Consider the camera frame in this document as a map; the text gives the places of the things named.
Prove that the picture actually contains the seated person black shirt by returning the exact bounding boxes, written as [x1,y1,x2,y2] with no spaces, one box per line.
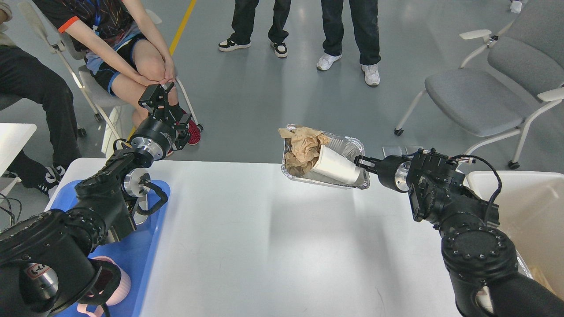
[35,0,177,127]

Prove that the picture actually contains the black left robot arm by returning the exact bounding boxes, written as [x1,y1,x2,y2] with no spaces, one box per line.
[0,83,192,317]

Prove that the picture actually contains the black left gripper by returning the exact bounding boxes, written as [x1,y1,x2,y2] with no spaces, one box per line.
[130,82,192,159]

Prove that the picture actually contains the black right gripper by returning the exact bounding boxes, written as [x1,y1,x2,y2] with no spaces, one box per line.
[355,155,411,193]

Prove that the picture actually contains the pink ribbed mug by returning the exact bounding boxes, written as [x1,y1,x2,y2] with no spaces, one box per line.
[77,256,131,317]

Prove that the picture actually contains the brown paper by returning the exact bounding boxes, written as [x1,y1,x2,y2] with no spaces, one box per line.
[278,126,330,177]
[528,265,554,292]

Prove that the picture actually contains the brown paper inside bin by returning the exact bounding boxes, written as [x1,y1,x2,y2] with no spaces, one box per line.
[528,265,554,292]

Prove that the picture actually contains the blue plastic tray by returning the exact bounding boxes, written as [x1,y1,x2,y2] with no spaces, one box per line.
[48,179,168,317]

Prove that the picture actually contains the white side table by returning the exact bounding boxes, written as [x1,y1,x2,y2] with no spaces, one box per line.
[0,123,37,175]

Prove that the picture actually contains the stainless steel rectangular container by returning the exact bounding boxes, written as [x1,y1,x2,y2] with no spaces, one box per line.
[132,195,148,225]

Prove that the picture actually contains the person in black trousers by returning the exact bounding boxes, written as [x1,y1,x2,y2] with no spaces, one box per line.
[0,1,81,196]

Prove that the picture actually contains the standing person black white sneakers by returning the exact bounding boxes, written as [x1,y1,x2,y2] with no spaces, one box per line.
[217,0,293,59]

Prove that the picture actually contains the white plastic bin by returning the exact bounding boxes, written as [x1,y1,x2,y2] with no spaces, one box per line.
[465,170,564,317]

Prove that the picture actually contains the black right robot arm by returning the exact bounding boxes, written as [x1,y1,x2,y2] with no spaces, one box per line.
[354,149,564,317]

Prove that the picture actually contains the white paper cup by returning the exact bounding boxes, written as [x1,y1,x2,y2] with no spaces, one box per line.
[312,145,361,185]

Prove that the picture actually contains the aluminium foil tray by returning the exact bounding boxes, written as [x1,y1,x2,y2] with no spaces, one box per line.
[281,124,370,189]

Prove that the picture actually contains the grey office chair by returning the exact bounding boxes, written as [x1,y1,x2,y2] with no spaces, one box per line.
[393,0,564,170]

